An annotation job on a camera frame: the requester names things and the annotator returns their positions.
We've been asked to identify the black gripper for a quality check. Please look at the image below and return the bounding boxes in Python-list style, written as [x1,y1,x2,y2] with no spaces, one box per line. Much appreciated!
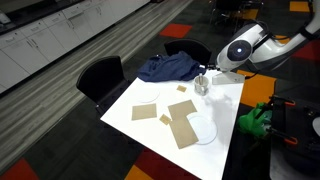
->
[203,63,219,72]

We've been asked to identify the white mug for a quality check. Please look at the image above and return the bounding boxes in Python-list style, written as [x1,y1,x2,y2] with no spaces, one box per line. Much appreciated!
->
[193,74,211,97]

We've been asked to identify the black chair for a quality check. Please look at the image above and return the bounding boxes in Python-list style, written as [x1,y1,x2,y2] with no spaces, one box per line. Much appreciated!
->
[75,55,130,116]
[163,38,213,67]

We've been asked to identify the blue cloth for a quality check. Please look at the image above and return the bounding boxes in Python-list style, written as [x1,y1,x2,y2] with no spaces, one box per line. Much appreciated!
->
[137,50,208,83]

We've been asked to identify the dark background chair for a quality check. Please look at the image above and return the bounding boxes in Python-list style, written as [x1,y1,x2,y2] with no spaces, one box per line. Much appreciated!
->
[209,0,265,35]

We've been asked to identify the white plate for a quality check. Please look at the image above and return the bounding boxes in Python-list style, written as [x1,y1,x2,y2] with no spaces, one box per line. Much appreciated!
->
[186,112,218,146]
[135,84,161,104]

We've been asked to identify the long large cardboard piece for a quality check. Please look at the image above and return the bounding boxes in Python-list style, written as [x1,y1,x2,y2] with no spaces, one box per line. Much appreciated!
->
[169,114,200,150]

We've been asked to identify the medium square cardboard piece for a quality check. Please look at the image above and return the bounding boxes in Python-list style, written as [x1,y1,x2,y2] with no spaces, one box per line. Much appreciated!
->
[131,103,158,121]

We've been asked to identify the black robot mounting stand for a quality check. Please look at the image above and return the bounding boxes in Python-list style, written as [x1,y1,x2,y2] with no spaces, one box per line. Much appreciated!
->
[269,96,320,180]

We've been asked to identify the white cabinet row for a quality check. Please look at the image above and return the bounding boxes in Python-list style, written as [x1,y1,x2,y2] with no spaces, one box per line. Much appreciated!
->
[0,0,151,95]

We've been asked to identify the white countertop appliance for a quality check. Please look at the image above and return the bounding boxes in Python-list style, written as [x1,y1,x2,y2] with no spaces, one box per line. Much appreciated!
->
[0,11,12,25]

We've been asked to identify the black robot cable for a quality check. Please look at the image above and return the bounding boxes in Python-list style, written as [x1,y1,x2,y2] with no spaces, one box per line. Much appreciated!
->
[244,19,303,80]

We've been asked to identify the orange handled clamp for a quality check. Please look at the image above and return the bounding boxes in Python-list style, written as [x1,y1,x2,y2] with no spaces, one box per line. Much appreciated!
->
[266,94,297,108]
[268,128,299,146]

